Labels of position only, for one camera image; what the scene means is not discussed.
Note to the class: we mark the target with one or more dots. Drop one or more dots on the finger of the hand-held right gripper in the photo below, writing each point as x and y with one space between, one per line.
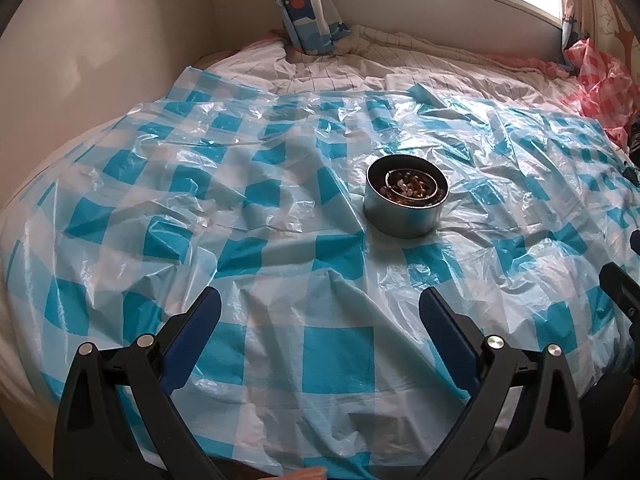
622 290

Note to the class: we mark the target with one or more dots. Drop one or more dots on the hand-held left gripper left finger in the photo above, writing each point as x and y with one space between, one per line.
197 325

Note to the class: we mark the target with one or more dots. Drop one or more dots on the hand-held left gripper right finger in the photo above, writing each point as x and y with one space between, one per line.
447 327

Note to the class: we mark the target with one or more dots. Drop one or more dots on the round metal tin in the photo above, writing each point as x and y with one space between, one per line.
400 220

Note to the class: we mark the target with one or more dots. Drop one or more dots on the carved silver bangle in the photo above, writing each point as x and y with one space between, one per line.
387 182

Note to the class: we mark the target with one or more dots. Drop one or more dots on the blue checked plastic sheet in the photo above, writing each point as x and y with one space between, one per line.
280 240

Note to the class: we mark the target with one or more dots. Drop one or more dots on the pink checked plastic sheet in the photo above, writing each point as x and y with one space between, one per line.
600 85

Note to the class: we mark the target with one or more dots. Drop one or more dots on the pink blanket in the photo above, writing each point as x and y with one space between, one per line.
540 65

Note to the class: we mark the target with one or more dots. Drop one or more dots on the patterned curtain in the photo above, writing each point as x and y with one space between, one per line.
570 25

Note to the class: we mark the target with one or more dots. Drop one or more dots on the striped white bed sheet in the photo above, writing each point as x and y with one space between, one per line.
350 70

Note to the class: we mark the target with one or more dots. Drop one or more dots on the blue patterned pillow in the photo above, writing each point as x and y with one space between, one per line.
305 10

